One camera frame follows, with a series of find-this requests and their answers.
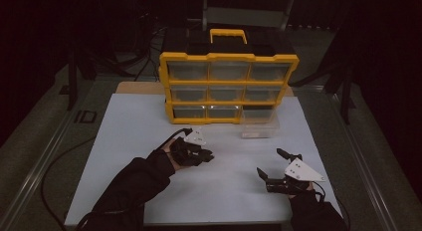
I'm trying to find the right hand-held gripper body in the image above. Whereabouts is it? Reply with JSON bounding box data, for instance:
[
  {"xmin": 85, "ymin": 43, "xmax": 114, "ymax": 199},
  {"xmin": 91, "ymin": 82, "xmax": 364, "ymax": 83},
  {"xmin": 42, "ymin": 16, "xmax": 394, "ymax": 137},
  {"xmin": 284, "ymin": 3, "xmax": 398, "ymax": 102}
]
[{"xmin": 265, "ymin": 156, "xmax": 326, "ymax": 196}]

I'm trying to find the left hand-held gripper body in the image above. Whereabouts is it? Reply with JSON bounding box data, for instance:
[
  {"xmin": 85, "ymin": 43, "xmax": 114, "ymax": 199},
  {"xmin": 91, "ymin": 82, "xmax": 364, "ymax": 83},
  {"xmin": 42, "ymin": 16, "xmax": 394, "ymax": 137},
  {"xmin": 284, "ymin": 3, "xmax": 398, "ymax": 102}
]
[{"xmin": 170, "ymin": 126, "xmax": 207, "ymax": 168}]

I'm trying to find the single clear plastic drawer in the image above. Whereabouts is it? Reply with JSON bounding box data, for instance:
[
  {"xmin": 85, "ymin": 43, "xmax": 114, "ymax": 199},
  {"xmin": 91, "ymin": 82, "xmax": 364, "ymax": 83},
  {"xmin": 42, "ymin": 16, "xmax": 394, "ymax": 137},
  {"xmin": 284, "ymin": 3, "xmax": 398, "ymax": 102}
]
[{"xmin": 239, "ymin": 106, "xmax": 281, "ymax": 139}]

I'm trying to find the yellow black drawer organizer cabinet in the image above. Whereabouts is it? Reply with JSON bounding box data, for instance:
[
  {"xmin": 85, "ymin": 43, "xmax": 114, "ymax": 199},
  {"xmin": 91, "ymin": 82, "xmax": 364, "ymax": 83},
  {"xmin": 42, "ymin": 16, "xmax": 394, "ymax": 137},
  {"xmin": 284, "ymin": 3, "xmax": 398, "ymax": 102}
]
[{"xmin": 158, "ymin": 28, "xmax": 301, "ymax": 125}]

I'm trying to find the person's right hand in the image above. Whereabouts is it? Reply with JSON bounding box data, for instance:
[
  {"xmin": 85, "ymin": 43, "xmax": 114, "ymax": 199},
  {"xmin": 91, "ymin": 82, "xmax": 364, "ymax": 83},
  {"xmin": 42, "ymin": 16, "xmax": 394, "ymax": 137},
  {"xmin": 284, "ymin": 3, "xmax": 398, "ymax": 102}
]
[{"xmin": 288, "ymin": 181, "xmax": 317, "ymax": 201}]

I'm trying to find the person's left hand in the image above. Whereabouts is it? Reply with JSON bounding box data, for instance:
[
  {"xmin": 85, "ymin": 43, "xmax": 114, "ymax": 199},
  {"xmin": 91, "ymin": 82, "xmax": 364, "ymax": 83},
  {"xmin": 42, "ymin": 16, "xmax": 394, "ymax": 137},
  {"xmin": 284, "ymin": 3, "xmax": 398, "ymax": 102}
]
[{"xmin": 161, "ymin": 138, "xmax": 184, "ymax": 172}]

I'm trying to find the white table cover sheet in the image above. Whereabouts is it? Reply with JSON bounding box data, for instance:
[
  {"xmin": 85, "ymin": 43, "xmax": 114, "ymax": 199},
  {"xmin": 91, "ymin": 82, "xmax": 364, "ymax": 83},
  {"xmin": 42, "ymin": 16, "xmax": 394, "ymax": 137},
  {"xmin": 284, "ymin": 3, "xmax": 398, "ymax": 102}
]
[{"xmin": 64, "ymin": 93, "xmax": 342, "ymax": 226}]

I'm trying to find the black stand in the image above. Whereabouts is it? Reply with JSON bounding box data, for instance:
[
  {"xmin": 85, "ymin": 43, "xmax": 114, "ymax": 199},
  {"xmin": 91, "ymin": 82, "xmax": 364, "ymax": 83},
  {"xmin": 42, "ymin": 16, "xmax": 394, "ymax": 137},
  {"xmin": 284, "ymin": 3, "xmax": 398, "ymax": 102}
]
[{"xmin": 322, "ymin": 58, "xmax": 354, "ymax": 125}]

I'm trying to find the set of clear organizer drawers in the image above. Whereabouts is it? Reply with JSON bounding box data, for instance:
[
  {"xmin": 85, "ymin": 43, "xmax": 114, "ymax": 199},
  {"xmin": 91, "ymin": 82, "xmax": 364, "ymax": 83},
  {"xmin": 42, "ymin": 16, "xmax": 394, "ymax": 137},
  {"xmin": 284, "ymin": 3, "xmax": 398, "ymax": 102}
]
[{"xmin": 167, "ymin": 61, "xmax": 292, "ymax": 119}]

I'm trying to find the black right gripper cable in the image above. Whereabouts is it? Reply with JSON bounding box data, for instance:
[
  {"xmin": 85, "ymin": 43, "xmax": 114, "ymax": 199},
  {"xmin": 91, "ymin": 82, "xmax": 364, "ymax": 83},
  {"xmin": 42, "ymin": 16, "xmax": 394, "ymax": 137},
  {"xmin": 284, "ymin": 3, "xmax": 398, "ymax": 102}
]
[{"xmin": 311, "ymin": 180, "xmax": 352, "ymax": 230}]

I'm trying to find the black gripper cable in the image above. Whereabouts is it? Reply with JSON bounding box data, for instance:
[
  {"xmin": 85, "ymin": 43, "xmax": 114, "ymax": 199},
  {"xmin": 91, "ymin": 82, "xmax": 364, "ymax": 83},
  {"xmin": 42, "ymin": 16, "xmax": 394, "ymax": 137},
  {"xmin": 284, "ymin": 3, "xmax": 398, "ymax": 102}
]
[
  {"xmin": 311, "ymin": 180, "xmax": 352, "ymax": 230},
  {"xmin": 40, "ymin": 127, "xmax": 194, "ymax": 231}
]

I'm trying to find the metal floor rail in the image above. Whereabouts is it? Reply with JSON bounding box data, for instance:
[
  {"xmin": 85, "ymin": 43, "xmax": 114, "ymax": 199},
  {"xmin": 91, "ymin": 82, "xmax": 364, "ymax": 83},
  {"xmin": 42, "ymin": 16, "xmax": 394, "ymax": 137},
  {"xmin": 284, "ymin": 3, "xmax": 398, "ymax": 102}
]
[
  {"xmin": 327, "ymin": 91, "xmax": 422, "ymax": 225},
  {"xmin": 0, "ymin": 91, "xmax": 101, "ymax": 231}
]

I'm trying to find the bundle of black cables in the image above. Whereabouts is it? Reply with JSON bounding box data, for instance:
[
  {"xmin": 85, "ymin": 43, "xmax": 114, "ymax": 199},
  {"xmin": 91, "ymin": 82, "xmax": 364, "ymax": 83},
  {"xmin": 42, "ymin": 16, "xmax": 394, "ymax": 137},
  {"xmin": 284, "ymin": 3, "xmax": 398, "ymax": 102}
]
[{"xmin": 132, "ymin": 11, "xmax": 167, "ymax": 83}]

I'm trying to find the grey metal frame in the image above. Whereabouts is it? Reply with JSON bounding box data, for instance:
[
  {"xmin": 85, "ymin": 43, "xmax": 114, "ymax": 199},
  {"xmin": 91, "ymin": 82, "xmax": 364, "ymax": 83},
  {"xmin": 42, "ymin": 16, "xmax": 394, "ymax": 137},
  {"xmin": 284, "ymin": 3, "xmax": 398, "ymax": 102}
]
[{"xmin": 201, "ymin": 0, "xmax": 296, "ymax": 30}]

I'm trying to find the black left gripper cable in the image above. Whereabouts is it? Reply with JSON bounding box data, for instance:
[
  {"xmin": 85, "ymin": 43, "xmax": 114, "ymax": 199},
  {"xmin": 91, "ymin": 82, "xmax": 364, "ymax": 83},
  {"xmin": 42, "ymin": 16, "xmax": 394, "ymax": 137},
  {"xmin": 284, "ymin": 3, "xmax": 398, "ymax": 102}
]
[{"xmin": 40, "ymin": 127, "xmax": 194, "ymax": 231}]

